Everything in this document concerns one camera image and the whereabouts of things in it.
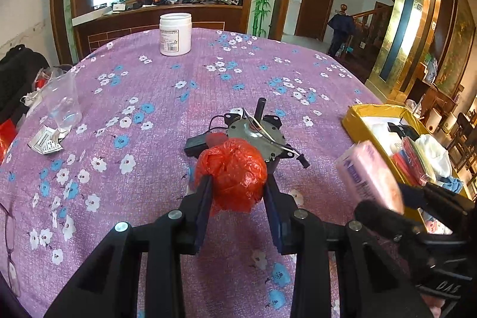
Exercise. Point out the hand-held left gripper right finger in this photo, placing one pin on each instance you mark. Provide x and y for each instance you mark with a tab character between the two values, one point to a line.
271	217

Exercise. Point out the eyeglasses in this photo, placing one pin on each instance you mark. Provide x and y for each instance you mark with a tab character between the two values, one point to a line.
9	251

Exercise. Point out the red plastic bag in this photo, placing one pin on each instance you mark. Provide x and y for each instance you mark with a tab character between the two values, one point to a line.
6	141

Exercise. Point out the red plastic bag ball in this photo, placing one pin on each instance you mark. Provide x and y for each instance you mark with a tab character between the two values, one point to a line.
233	172

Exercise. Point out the golden pillar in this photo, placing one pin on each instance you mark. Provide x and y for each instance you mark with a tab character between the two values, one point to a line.
406	23

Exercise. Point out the wooden staircase railing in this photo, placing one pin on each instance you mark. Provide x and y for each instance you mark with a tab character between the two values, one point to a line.
372	31

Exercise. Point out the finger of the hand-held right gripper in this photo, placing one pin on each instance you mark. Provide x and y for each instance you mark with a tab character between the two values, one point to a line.
387	223
443	200

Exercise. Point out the person in dark clothes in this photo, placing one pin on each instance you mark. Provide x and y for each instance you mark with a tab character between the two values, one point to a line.
341	27

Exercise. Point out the black electric motor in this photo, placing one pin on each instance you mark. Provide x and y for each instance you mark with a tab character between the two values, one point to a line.
257	133

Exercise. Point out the black bag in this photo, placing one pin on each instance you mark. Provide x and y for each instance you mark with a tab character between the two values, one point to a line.
18	79

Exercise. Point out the large blue towel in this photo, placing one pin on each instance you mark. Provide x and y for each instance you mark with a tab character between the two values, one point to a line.
451	184

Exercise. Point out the pink tissue pack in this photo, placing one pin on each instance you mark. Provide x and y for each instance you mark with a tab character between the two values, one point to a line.
369	176

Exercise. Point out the black adapter box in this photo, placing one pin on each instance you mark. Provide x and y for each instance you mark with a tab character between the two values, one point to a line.
197	144

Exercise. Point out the wooden door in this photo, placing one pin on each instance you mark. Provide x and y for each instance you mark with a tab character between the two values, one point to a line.
315	5

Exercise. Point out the wooden chair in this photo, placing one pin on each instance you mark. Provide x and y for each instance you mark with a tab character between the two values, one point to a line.
464	150

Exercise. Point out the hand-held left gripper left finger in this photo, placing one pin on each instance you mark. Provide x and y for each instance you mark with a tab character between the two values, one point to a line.
204	213

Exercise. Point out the yellow cardboard box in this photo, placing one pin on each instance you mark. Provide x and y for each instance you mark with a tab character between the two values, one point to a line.
357	120

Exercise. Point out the silver foil blister pack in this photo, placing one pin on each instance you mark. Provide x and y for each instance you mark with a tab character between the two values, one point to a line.
46	143

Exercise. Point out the black cloth item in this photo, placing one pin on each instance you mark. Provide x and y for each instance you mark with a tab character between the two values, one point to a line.
404	131

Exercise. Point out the white plastic jar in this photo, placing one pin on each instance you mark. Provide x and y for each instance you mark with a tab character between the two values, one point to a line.
175	35

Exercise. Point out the wooden sideboard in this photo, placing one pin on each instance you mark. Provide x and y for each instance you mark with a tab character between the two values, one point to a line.
123	23

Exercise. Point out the clear plastic cup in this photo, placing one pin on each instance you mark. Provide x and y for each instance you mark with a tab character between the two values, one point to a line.
63	102

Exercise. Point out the wooden side cabinet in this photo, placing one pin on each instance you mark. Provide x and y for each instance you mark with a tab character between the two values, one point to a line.
428	94

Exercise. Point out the crumpled white packaging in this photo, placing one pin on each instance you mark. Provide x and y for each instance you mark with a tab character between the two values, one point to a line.
41	87

